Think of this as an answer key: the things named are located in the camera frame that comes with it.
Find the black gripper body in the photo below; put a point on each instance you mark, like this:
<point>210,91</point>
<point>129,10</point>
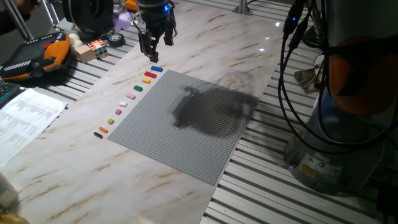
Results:
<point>155,15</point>

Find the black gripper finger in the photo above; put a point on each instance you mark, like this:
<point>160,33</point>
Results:
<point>147,42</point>
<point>170,34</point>

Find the blue long Lego brick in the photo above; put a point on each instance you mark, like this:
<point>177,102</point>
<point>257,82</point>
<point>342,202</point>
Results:
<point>157,68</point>

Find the red long Lego brick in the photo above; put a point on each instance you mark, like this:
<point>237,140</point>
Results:
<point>150,74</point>

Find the silver and orange robot arm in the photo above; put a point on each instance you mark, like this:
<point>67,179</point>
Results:
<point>357,77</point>

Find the dark red sleeved forearm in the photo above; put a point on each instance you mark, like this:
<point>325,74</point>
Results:
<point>9,23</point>

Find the yellow Lego brick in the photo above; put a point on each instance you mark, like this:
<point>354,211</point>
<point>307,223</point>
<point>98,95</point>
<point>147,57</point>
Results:
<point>146,80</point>

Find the green Lego brick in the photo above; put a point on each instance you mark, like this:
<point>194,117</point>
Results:
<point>138,88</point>

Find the pink Lego brick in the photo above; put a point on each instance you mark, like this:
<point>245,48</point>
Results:
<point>131,96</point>

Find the white Lego brick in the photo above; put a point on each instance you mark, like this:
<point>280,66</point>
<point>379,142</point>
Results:
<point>123,104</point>

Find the magenta small Lego brick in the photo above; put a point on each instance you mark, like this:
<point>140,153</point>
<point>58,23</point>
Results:
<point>118,112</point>

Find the lime small Lego brick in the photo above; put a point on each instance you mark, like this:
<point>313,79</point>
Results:
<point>110,121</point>

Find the grey Lego baseplate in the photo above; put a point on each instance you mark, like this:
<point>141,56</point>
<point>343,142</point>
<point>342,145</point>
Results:
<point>149,140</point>

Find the orange narrow Lego brick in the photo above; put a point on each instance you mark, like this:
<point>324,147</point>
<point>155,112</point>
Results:
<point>103,129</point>

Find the black narrow Lego brick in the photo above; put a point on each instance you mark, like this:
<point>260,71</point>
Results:
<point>98,135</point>

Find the bare person hand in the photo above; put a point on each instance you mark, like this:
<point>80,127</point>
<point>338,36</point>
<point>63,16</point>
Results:
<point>27,5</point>

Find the orange plastic object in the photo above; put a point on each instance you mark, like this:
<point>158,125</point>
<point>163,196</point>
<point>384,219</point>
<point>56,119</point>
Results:
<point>131,4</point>

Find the black and blue round puck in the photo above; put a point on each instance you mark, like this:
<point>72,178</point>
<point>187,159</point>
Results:
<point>116,39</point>

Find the pale purple plastic object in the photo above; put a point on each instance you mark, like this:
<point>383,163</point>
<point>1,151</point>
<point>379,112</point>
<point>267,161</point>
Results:
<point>122,20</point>

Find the Rubik's cube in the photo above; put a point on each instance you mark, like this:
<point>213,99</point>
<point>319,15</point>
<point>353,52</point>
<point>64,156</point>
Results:
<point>99,49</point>

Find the wooden cube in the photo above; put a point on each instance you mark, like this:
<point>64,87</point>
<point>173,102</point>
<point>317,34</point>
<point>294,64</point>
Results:
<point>84,53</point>

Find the black filament spool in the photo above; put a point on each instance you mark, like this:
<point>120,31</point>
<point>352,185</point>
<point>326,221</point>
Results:
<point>88,14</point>

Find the white round figure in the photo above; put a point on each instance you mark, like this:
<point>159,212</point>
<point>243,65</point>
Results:
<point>75,40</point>

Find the thin metal rod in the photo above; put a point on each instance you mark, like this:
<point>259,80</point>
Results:
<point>51,14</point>
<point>18,21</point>

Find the black and orange teach pendant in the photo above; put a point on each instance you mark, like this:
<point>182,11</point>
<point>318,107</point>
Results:
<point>31,59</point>

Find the printed paper sheet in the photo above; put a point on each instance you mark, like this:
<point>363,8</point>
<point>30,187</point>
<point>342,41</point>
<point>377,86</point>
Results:
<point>25,121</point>

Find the black keyboard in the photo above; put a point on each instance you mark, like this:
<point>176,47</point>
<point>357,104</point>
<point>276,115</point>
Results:
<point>7,91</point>

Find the marble pattern board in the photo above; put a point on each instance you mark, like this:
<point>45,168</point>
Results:
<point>93,186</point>

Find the translucent plastic cup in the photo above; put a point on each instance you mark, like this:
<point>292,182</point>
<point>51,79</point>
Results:
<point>7,193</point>

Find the gold foil packet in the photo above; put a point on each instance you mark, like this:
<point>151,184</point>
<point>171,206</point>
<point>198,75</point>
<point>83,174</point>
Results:
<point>12,218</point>

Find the aluminium frame post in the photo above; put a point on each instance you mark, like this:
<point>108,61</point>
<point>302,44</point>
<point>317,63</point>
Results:
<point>242,7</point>

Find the metal bracket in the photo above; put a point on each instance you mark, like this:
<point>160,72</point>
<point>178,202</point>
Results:
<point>306,77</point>

